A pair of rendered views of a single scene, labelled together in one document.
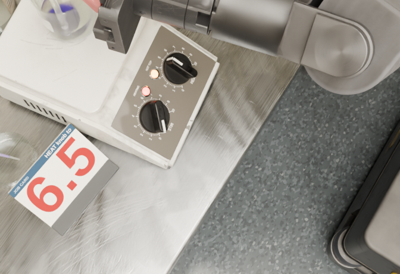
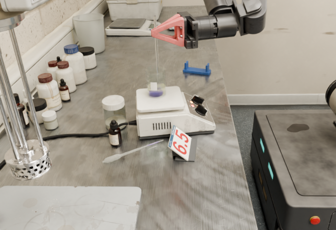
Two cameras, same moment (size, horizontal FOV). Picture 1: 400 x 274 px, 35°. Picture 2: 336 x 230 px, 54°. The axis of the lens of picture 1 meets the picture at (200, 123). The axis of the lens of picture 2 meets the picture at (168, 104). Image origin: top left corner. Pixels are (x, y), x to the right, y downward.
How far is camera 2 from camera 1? 66 cm
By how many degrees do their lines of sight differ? 47
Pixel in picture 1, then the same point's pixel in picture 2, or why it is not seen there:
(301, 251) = not seen: outside the picture
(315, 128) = not seen: hidden behind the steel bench
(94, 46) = (169, 95)
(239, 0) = (221, 16)
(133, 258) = (225, 156)
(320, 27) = (246, 3)
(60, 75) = (165, 103)
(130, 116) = (193, 111)
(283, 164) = not seen: outside the picture
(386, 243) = (297, 202)
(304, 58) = (247, 10)
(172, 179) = (217, 135)
